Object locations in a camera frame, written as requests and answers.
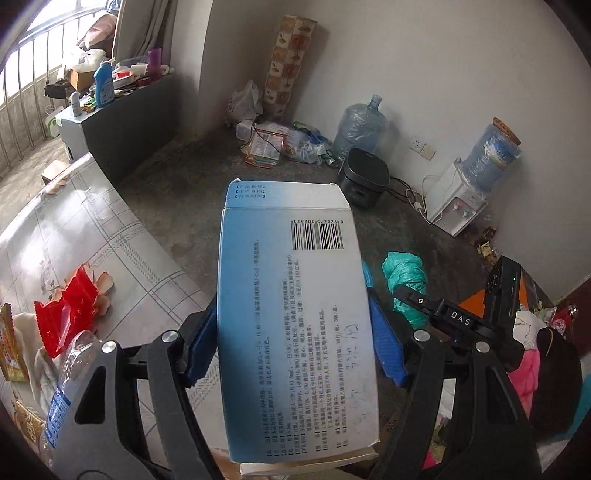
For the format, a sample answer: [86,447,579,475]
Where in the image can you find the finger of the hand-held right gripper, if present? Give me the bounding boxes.
[392,282,486,334]

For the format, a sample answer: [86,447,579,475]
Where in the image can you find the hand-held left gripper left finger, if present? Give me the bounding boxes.
[48,295,241,480]

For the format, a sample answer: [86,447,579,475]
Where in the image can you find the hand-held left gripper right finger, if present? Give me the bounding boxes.
[362,263,543,480]

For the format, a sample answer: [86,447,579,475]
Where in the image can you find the blue white medicine box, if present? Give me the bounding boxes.
[217,179,382,478]

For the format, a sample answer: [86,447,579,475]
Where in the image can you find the clear plastic bottle blue label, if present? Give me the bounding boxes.
[39,330,116,469]

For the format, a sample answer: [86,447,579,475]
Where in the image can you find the white cotton glove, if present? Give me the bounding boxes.
[11,311,61,416]

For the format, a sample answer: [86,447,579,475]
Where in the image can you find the orange box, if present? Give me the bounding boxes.
[462,270,539,324]

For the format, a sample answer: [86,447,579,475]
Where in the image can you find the scattered candy wrappers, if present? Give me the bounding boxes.
[478,226,502,259]

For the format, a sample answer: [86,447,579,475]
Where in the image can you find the teal plastic bag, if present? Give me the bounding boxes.
[382,251,428,328]

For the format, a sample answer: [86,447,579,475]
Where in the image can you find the pink cloth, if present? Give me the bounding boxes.
[505,309,555,416]

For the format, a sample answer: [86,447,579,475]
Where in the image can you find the dark brown bag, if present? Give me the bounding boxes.
[536,323,580,435]

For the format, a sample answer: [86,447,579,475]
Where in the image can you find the white water dispenser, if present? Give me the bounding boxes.
[426,159,489,237]

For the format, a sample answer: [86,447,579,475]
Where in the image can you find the red snack wrapper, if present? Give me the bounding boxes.
[34,263,100,358]

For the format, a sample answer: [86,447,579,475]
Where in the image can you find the black rice cooker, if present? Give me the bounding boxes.
[338,148,391,208]

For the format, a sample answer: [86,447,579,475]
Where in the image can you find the yellow printed snack packet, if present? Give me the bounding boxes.
[0,302,31,381]

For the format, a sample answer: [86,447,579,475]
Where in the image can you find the tan patterned packet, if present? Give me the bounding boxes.
[11,399,44,446]

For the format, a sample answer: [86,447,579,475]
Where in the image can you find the pile of floor litter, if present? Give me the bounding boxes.
[235,117,342,169]

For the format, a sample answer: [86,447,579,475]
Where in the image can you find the clear pouch with red trim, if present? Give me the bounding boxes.
[244,128,289,167]

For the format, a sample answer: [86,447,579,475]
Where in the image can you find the large blue water jug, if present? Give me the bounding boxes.
[331,95,387,160]

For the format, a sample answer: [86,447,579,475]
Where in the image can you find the small wooden stool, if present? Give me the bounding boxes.
[41,159,70,185]

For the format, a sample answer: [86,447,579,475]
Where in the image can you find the grey cabinet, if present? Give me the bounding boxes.
[59,76,183,162]

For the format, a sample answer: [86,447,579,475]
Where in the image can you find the white plastic bag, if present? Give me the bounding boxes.
[225,79,264,127]

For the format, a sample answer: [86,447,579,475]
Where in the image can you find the white paper bag green print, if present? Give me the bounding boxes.
[44,104,63,139]

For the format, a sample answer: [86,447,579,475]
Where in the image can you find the blue detergent bottle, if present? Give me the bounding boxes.
[93,60,116,108]

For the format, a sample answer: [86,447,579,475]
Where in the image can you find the floral patterned roll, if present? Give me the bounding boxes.
[263,15,318,118]

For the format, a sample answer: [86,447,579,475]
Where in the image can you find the open cardboard box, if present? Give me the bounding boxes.
[68,62,100,90]

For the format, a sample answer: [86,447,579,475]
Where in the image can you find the metal balcony railing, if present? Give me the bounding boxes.
[0,14,116,171]

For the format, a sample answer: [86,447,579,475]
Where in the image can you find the white plastic sack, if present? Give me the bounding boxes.
[62,48,105,72]

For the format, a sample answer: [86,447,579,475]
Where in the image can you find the grey curtain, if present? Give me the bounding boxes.
[111,0,178,65]

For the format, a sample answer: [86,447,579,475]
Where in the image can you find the pink bundled bedding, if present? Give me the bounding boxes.
[76,11,118,49]

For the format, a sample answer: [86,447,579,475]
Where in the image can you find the black power cable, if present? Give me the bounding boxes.
[388,176,423,204]

